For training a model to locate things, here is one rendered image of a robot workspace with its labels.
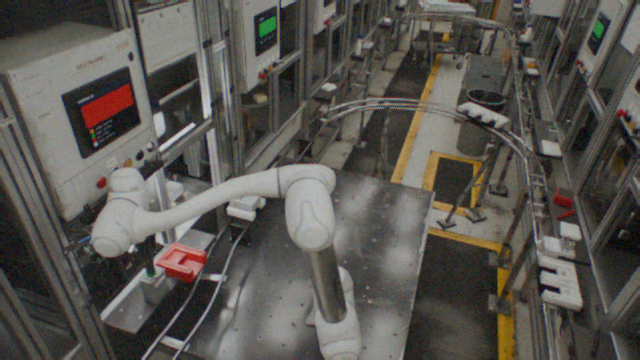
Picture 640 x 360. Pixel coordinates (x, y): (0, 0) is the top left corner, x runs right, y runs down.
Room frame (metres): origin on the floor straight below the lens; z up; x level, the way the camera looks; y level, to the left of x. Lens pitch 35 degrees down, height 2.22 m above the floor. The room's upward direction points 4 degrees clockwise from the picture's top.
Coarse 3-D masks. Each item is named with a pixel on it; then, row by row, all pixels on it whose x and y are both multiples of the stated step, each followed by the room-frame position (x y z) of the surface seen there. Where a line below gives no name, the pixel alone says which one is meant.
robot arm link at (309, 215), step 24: (288, 192) 0.99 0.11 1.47; (312, 192) 0.95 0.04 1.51; (288, 216) 0.89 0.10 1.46; (312, 216) 0.86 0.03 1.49; (312, 240) 0.83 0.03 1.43; (312, 264) 0.90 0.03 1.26; (336, 264) 0.93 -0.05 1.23; (336, 288) 0.91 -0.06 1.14; (336, 312) 0.91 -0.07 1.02; (336, 336) 0.88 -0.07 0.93; (360, 336) 0.93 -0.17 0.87
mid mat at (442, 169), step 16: (432, 160) 3.62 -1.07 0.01; (448, 160) 3.64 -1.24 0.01; (464, 160) 3.66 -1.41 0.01; (432, 176) 3.32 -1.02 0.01; (448, 176) 3.34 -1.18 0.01; (464, 176) 3.36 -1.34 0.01; (480, 176) 3.39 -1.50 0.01; (448, 192) 3.08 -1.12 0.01; (448, 208) 2.84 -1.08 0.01; (464, 208) 2.86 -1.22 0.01; (480, 208) 2.88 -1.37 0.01
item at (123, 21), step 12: (120, 0) 1.29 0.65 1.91; (204, 0) 1.71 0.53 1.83; (120, 12) 1.28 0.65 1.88; (120, 24) 1.28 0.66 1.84; (132, 24) 1.32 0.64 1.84; (204, 24) 1.69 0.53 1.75; (204, 36) 1.68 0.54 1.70; (144, 84) 1.31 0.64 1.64; (216, 108) 1.71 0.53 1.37; (216, 120) 1.71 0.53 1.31; (216, 132) 1.69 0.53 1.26; (156, 144) 1.31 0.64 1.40; (216, 144) 1.68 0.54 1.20; (216, 156) 1.68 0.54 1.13; (216, 168) 1.68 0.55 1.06; (168, 204) 1.31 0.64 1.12
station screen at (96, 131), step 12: (120, 84) 1.17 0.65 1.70; (84, 96) 1.05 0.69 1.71; (96, 96) 1.08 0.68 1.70; (132, 96) 1.21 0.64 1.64; (132, 108) 1.20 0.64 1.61; (84, 120) 1.02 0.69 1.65; (108, 120) 1.10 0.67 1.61; (120, 120) 1.14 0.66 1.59; (132, 120) 1.19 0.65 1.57; (96, 132) 1.05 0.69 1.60; (108, 132) 1.09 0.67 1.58; (120, 132) 1.13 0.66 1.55; (96, 144) 1.04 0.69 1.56
